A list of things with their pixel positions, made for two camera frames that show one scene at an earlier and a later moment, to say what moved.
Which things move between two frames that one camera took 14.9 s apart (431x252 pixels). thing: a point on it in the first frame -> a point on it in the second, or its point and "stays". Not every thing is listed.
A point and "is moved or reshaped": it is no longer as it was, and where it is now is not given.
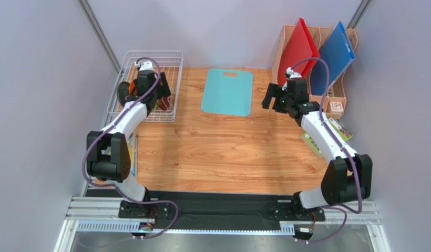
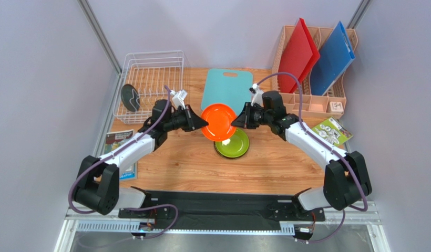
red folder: (300, 46) stays
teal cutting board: (230, 95) stays
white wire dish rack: (170, 63) stays
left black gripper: (164, 90) -> (194, 122)
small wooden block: (336, 106) stays
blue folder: (338, 52) stays
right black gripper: (276, 94) -> (249, 116)
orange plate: (131, 86) -> (219, 116)
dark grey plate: (123, 91) is moved or reshaped
